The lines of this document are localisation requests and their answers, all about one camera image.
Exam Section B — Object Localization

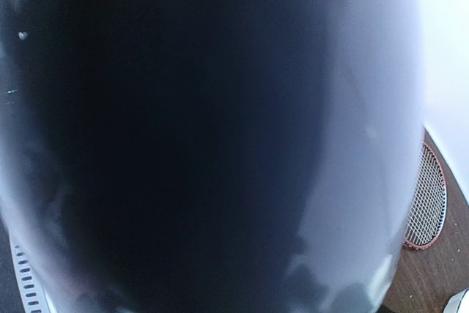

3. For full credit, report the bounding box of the white shuttlecock tube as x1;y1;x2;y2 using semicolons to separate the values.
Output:
1;0;424;312

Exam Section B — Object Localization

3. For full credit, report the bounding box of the pink badminton racket right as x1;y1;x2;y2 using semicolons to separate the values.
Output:
404;142;448;251

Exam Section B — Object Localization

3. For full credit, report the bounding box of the aluminium front rail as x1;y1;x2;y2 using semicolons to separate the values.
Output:
9;235;56;313

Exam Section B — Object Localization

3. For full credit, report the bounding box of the right aluminium frame post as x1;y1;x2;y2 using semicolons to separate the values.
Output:
443;289;469;313

